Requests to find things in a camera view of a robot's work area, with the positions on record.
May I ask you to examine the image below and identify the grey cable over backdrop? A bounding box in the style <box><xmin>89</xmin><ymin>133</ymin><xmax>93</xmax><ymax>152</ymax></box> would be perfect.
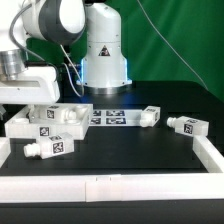
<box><xmin>135</xmin><ymin>0</ymin><xmax>209</xmax><ymax>91</ymax></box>

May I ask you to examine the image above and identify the AprilTag sheet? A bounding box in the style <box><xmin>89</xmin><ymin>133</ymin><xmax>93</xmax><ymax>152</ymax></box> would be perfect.
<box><xmin>90</xmin><ymin>109</ymin><xmax>141</xmax><ymax>126</ymax></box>

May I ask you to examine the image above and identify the white square tabletop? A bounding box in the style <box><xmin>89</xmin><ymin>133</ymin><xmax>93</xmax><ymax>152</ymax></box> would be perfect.
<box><xmin>5</xmin><ymin>103</ymin><xmax>93</xmax><ymax>140</ymax></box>

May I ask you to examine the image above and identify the white cable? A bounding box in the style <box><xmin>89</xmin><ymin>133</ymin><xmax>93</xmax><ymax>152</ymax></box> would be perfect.
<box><xmin>59</xmin><ymin>44</ymin><xmax>85</xmax><ymax>98</ymax></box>

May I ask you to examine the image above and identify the white U-shaped fence wall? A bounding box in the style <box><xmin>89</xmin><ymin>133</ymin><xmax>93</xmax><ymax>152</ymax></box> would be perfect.
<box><xmin>0</xmin><ymin>136</ymin><xmax>224</xmax><ymax>203</ymax></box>

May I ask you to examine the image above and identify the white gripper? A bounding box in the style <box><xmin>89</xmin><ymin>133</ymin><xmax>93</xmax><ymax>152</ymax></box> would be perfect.
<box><xmin>0</xmin><ymin>66</ymin><xmax>60</xmax><ymax>122</ymax></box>

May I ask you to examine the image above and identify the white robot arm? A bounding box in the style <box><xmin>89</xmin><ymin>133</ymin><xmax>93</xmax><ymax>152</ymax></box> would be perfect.
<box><xmin>0</xmin><ymin>0</ymin><xmax>132</xmax><ymax>119</ymax></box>

